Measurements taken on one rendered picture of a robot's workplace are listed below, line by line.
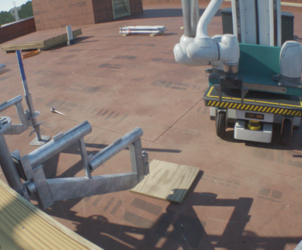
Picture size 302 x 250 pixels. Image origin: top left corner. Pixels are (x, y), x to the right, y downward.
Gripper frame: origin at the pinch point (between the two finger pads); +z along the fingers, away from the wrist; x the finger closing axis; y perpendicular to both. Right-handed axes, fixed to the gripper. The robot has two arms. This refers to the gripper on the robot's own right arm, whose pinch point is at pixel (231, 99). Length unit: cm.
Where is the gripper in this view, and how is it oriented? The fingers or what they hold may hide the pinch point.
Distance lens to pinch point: 164.2
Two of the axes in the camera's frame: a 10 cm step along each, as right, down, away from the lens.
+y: 4.1, -4.7, 7.8
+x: -9.1, -1.1, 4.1
